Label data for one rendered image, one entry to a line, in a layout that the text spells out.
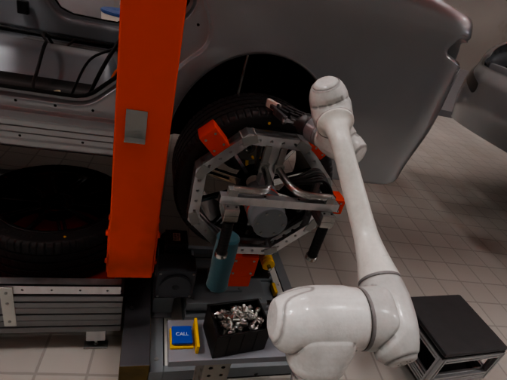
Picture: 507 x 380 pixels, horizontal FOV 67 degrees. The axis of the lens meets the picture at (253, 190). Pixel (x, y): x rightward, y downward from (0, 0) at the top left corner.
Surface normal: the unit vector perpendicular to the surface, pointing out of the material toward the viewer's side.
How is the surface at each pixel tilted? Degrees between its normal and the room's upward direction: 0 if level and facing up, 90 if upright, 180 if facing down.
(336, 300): 10
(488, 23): 90
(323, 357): 70
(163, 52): 90
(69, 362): 0
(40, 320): 90
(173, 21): 90
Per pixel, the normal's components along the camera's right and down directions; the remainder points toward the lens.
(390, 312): 0.36, -0.57
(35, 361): 0.22, -0.84
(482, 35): 0.12, 0.52
